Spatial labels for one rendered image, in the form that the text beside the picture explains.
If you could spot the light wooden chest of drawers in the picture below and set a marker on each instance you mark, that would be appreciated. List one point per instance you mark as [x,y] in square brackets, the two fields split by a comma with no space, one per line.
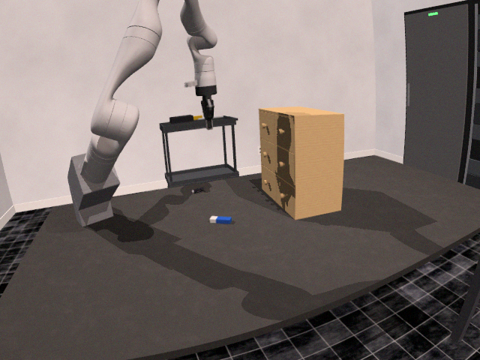
[319,160]

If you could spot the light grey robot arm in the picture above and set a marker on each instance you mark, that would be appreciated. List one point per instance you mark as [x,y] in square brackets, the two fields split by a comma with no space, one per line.
[118,120]

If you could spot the blue and white eraser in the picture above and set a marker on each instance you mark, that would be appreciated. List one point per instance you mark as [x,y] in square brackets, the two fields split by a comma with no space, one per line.
[220,220]

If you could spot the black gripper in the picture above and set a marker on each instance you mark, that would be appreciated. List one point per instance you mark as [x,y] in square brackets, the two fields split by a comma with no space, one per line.
[206,92]

